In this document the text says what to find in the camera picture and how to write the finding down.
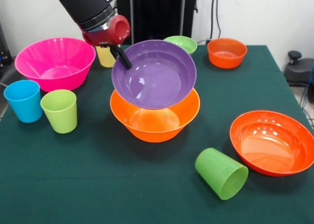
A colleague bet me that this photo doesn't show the blue cup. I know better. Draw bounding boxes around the blue cup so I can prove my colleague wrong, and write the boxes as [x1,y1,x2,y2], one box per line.
[3,80,44,124]

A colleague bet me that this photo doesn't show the dark equipment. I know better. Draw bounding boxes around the dark equipment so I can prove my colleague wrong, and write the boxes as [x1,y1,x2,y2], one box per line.
[0,22,13,71]

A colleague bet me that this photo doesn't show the black wall cable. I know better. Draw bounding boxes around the black wall cable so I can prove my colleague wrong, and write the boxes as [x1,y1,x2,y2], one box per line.
[209,0,222,42]

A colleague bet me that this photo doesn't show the blue cables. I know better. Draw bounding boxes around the blue cables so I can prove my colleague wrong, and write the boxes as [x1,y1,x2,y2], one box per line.
[300,61,314,126]

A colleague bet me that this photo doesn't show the large orange bowl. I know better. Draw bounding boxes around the large orange bowl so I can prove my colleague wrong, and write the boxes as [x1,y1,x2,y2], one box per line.
[109,87,201,143]

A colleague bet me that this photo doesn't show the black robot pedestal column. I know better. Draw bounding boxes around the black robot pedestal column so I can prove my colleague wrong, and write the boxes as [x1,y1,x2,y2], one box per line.
[115,0,198,46]

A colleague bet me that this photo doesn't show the wide red-orange bowl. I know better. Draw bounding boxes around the wide red-orange bowl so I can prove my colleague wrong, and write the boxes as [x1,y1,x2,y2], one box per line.
[229,110,314,177]

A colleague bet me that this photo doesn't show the small orange bowl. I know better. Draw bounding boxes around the small orange bowl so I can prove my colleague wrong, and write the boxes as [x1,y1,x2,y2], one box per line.
[207,38,248,69]

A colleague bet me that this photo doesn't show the yellow cup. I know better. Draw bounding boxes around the yellow cup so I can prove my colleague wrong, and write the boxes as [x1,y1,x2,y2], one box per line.
[95,45,116,68]

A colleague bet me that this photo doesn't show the black stand base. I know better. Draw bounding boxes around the black stand base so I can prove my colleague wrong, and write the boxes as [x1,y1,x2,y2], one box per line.
[284,50,314,87]

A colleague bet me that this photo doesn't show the purple bowl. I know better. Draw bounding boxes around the purple bowl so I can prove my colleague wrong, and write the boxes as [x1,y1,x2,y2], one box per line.
[111,39,197,110]

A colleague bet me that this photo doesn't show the small green bowl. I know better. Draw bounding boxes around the small green bowl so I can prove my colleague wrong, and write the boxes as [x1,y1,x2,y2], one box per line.
[163,35,198,56]

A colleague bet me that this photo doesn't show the large pink bowl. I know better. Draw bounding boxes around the large pink bowl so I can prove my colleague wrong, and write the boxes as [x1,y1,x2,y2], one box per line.
[14,37,97,93]

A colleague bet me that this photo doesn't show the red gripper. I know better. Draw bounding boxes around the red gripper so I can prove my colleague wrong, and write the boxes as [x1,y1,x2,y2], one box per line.
[82,14,132,70]

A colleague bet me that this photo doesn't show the dark green tablecloth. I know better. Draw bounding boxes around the dark green tablecloth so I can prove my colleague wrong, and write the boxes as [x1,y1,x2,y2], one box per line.
[0,44,314,224]

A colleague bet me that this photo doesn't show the lime green cup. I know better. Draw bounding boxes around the lime green cup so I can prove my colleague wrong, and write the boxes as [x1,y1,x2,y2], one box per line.
[40,89,78,135]

